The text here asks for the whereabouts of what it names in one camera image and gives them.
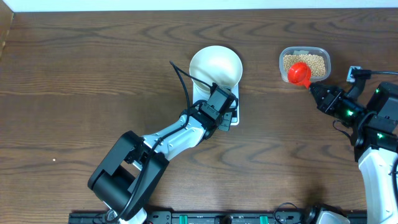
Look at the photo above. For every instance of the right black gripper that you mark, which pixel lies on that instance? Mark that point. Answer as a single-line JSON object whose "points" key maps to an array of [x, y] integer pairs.
{"points": [[328, 104]]}

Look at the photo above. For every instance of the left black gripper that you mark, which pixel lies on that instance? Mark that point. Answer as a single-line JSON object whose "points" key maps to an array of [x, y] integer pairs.
{"points": [[225, 126]]}

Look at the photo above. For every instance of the red plastic measuring scoop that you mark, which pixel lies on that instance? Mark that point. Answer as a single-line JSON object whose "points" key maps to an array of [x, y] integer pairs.
{"points": [[299, 74]]}

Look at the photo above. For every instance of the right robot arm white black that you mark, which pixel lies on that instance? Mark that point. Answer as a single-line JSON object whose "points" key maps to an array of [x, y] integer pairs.
{"points": [[373, 140]]}

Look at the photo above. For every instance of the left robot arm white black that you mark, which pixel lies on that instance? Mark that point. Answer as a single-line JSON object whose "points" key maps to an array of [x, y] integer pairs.
{"points": [[127, 176]]}

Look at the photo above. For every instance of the white digital kitchen scale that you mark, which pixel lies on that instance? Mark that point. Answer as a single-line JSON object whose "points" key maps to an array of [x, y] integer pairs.
{"points": [[199, 94]]}

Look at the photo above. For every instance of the white bowl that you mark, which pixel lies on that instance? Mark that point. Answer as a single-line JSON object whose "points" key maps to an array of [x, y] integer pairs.
{"points": [[215, 64]]}

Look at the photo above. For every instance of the soybeans pile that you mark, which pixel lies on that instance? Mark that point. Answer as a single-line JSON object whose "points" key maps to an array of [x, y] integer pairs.
{"points": [[315, 62]]}

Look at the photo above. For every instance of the clear plastic container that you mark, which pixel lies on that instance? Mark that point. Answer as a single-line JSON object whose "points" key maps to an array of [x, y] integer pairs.
{"points": [[305, 50]]}

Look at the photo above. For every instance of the cardboard box edge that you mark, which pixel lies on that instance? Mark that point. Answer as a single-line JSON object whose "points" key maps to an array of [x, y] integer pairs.
{"points": [[6, 18]]}

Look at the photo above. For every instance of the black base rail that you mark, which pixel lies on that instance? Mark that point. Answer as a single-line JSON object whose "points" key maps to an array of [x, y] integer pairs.
{"points": [[284, 213]]}

